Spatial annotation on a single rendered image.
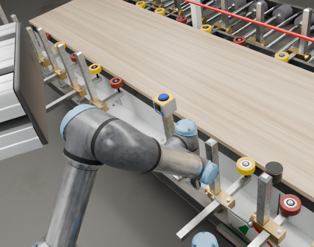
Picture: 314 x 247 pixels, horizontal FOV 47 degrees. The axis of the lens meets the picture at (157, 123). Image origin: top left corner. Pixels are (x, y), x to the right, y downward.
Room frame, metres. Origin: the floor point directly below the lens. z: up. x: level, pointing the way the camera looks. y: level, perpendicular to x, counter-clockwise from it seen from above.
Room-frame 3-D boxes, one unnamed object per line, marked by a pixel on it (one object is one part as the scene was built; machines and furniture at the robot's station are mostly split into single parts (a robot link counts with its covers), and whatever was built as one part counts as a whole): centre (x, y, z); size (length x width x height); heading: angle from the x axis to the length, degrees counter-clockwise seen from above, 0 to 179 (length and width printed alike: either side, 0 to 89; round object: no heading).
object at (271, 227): (0.72, -0.33, 0.85); 0.13 x 0.06 x 0.05; 32
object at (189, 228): (0.90, -0.17, 0.80); 0.43 x 0.03 x 0.04; 122
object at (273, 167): (0.76, -0.36, 1.03); 0.06 x 0.06 x 0.22; 32
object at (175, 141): (0.85, -0.03, 1.22); 0.11 x 0.11 x 0.08; 40
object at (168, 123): (1.17, -0.05, 0.92); 0.05 x 0.04 x 0.45; 32
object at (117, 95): (1.75, 0.36, 0.80); 0.43 x 0.03 x 0.04; 122
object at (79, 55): (1.80, 0.34, 0.93); 0.03 x 0.03 x 0.48; 32
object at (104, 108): (1.78, 0.33, 0.80); 0.13 x 0.06 x 0.05; 32
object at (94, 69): (2.06, 0.32, 0.85); 0.08 x 0.08 x 0.11
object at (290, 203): (0.77, -0.44, 0.85); 0.08 x 0.08 x 0.11
